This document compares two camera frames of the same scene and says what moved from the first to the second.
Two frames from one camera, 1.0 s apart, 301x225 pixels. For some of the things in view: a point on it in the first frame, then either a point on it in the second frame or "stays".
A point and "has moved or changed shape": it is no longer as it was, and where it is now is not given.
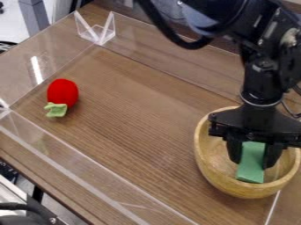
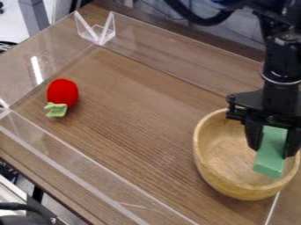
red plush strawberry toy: x=63 y=93 stays
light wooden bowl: x=221 y=170 stays
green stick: x=250 y=169 has moved or changed shape
